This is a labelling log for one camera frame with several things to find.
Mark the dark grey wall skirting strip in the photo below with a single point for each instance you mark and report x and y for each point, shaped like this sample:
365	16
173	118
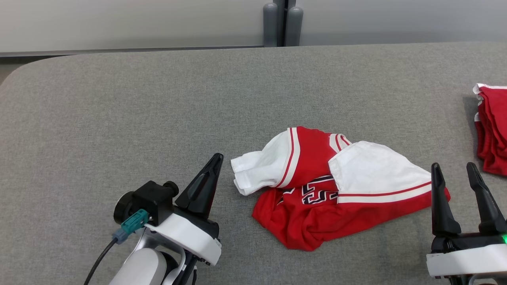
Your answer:
119	50

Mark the grey round-topped post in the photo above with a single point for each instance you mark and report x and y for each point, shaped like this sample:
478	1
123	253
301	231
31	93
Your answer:
270	25
295	27

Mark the red shorts with white trim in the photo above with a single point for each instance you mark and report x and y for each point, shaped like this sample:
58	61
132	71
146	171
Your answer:
495	130

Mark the grey vertical partition profile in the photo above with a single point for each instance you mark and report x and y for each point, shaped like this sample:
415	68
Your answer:
282	23

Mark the red and white basketball jersey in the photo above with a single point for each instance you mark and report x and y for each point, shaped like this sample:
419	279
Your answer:
309	221

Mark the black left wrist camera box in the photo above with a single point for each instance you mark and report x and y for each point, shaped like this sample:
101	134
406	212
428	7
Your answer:
154	202

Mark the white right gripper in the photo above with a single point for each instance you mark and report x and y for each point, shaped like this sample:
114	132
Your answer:
463	259

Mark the teal left camera connector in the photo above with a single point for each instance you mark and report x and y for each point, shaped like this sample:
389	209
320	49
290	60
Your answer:
132	223

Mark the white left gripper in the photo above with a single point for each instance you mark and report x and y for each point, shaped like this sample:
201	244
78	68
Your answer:
190	237

